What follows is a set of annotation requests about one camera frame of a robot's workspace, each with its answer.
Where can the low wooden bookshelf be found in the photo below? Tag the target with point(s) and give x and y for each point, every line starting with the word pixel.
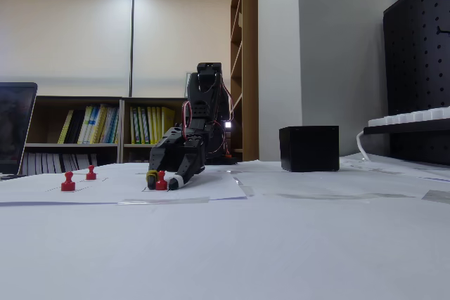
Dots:
pixel 140 101
pixel 49 103

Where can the black square bin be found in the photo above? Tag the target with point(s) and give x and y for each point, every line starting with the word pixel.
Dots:
pixel 309 149

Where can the red ball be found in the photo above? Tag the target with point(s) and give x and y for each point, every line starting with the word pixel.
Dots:
pixel 161 184
pixel 67 185
pixel 91 175

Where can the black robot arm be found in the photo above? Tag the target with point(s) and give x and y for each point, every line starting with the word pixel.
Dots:
pixel 207 82

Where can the paper sheet with drawn squares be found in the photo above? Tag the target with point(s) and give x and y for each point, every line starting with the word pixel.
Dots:
pixel 105 191

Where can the tall wooden bookshelf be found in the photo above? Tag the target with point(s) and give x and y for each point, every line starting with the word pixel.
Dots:
pixel 249 68

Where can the white blue book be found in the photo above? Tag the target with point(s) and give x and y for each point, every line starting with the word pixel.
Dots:
pixel 145 131

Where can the black pegboard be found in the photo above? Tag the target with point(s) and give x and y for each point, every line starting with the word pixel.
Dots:
pixel 415 50

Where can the black laptop screen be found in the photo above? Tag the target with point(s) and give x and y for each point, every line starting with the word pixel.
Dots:
pixel 14 121

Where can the wide yellow binder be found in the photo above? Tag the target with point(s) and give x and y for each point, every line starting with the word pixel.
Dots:
pixel 168 126

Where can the black pegboard hook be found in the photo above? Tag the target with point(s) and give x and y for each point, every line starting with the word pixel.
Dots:
pixel 443 31

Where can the slim yellow binder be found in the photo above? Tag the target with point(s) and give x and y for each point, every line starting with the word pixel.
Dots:
pixel 160 128
pixel 154 128
pixel 132 128

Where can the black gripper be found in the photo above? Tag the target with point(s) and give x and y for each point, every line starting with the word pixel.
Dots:
pixel 171 151

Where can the white power strip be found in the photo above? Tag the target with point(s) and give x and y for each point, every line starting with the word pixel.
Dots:
pixel 415 116

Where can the black shelf bar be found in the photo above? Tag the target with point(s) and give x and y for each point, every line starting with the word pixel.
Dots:
pixel 404 129

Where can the slanted yellow book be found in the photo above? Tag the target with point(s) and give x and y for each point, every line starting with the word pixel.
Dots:
pixel 65 128

